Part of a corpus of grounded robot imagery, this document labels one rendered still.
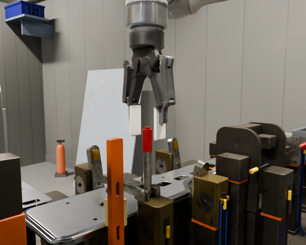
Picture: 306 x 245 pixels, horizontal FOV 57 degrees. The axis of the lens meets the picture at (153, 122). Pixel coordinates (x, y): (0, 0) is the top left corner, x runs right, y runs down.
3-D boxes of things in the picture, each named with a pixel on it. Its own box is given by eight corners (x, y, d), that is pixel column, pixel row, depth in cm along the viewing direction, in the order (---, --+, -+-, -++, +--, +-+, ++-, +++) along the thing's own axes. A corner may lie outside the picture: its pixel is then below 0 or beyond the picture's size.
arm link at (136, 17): (147, 11, 66) (147, 37, 67) (116, 2, 60) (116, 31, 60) (177, 2, 60) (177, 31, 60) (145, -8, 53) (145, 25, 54)
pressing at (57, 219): (263, 142, 165) (263, 139, 165) (304, 148, 149) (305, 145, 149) (14, 215, 70) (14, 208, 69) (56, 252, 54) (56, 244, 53)
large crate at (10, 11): (45, 19, 440) (44, 6, 438) (21, 14, 410) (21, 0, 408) (27, 24, 471) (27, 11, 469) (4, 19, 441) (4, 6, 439)
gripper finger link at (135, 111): (131, 105, 64) (128, 105, 64) (131, 136, 65) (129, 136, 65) (141, 105, 66) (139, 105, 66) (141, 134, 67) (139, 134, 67)
